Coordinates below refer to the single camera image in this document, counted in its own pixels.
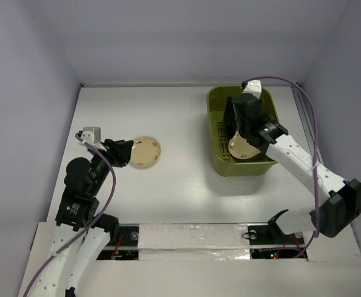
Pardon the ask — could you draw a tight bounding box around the cream floral plate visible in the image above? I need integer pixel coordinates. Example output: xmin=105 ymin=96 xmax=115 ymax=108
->
xmin=228 ymin=130 xmax=261 ymax=160

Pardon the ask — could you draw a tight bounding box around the green dish rack tub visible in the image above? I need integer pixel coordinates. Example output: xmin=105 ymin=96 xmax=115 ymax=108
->
xmin=206 ymin=85 xmax=277 ymax=177

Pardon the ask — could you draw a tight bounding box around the aluminium side rail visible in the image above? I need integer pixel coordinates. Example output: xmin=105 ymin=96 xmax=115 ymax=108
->
xmin=291 ymin=86 xmax=341 ymax=219

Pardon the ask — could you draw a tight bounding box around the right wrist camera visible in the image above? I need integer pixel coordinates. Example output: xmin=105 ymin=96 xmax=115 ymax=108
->
xmin=241 ymin=80 xmax=262 ymax=99

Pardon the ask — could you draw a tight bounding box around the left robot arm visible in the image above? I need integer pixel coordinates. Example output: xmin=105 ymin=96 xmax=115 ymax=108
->
xmin=23 ymin=134 xmax=133 ymax=296

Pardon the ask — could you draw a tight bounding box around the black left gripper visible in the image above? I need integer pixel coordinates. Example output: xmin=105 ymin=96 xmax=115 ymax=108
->
xmin=89 ymin=137 xmax=133 ymax=194

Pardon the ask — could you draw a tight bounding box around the beige plate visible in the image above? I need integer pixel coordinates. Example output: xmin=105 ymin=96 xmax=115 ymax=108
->
xmin=129 ymin=136 xmax=162 ymax=169

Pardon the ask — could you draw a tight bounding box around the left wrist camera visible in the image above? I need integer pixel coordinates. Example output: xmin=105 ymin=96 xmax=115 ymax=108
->
xmin=76 ymin=126 xmax=101 ymax=146

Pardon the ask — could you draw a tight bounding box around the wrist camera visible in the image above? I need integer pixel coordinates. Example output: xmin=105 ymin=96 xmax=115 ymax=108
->
xmin=241 ymin=80 xmax=262 ymax=99
xmin=76 ymin=126 xmax=101 ymax=146

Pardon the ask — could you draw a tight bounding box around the silver taped base panel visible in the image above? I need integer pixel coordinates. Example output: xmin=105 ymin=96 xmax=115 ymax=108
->
xmin=137 ymin=223 xmax=251 ymax=262

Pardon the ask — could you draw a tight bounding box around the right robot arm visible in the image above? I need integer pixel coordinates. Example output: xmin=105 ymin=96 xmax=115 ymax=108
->
xmin=226 ymin=93 xmax=361 ymax=243

